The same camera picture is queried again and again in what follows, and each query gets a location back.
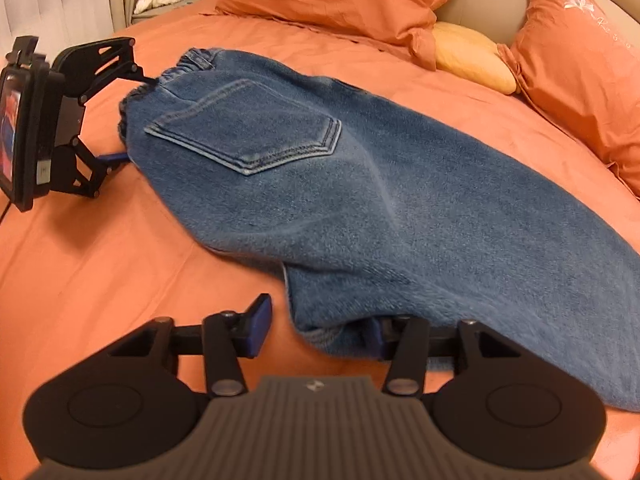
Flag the blue denim jeans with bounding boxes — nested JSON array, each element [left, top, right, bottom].
[[119, 48, 639, 411]]

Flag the phone screen on gripper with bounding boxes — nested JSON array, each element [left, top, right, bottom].
[[1, 36, 49, 212]]

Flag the orange bed sheet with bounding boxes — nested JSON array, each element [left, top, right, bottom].
[[1, 0, 639, 479]]

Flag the yellow cushion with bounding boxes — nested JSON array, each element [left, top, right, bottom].
[[433, 22, 518, 96]]

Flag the orange pillow with white print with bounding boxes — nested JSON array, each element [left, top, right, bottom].
[[498, 0, 639, 194]]

